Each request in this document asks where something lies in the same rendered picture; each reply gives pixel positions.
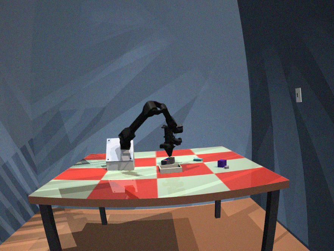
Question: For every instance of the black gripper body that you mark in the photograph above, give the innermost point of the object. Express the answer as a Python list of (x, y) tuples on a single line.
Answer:
[(167, 144)]

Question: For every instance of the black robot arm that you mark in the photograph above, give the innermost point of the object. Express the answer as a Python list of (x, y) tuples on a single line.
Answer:
[(150, 109)]

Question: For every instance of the beige square tray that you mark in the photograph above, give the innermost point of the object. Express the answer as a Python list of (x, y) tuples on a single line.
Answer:
[(173, 168)]

